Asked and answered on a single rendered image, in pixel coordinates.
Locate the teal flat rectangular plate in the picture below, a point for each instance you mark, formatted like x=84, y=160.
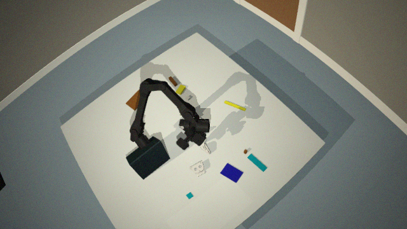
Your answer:
x=189, y=195

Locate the brown flat rectangular plate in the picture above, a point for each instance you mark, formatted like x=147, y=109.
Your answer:
x=134, y=100

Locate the teal flat bar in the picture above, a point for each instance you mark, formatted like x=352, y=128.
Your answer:
x=257, y=162

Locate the brown flat bar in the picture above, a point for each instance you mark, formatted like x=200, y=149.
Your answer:
x=173, y=81

